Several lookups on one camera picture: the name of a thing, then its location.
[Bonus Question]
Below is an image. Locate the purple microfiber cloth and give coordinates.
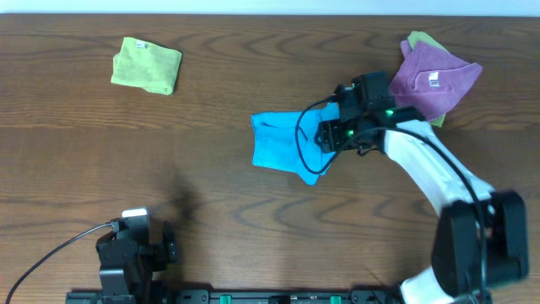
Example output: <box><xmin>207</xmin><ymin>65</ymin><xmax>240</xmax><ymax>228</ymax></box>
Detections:
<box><xmin>389</xmin><ymin>41</ymin><xmax>483</xmax><ymax>122</ymax></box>

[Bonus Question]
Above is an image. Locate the black right camera cable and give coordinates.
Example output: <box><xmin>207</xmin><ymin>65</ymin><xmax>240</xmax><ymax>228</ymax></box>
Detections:
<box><xmin>294</xmin><ymin>95</ymin><xmax>490</xmax><ymax>304</ymax></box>

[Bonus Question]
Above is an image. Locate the green cloth under purple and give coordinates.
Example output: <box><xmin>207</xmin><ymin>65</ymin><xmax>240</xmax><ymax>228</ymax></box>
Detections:
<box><xmin>408</xmin><ymin>31</ymin><xmax>447</xmax><ymax>128</ymax></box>

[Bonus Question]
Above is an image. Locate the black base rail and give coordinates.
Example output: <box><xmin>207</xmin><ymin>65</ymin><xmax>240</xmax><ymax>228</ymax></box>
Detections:
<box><xmin>65</xmin><ymin>290</ymin><xmax>404</xmax><ymax>304</ymax></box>

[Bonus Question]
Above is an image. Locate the blue microfiber cloth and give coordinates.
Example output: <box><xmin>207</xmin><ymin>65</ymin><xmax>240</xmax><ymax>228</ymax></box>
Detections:
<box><xmin>251</xmin><ymin>104</ymin><xmax>339</xmax><ymax>186</ymax></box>

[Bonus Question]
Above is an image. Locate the folded green cloth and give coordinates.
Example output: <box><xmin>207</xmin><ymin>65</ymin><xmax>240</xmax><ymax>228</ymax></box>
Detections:
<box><xmin>111</xmin><ymin>37</ymin><xmax>182</xmax><ymax>95</ymax></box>

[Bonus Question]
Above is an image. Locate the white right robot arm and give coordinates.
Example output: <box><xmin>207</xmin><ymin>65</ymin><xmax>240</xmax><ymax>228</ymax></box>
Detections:
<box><xmin>315</xmin><ymin>106</ymin><xmax>529</xmax><ymax>303</ymax></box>

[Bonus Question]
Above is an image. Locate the black left camera cable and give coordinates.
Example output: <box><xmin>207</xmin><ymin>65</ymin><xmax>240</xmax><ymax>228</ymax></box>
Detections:
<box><xmin>3</xmin><ymin>221</ymin><xmax>119</xmax><ymax>304</ymax></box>

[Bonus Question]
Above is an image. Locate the black camera cable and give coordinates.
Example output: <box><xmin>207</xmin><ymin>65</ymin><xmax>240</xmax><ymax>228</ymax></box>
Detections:
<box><xmin>3</xmin><ymin>221</ymin><xmax>119</xmax><ymax>304</ymax></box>
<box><xmin>294</xmin><ymin>95</ymin><xmax>490</xmax><ymax>304</ymax></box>

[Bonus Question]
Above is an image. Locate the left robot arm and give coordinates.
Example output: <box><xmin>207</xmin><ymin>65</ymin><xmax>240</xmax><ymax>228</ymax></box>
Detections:
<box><xmin>96</xmin><ymin>215</ymin><xmax>178</xmax><ymax>303</ymax></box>

